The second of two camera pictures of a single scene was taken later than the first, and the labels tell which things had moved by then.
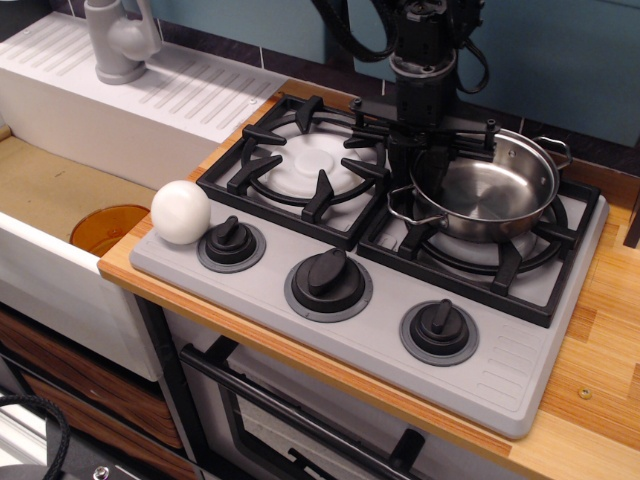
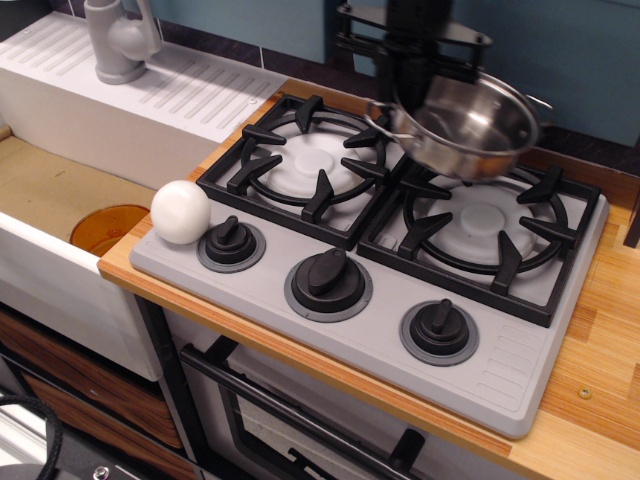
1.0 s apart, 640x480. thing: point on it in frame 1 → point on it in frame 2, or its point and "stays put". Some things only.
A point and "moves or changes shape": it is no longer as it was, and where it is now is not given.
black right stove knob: (439, 333) stays put
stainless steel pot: (496, 196) moves or changes shape
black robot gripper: (419, 77) → (412, 45)
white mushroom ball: (180, 212) stays put
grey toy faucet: (121, 44) stays put
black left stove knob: (231, 247) stays put
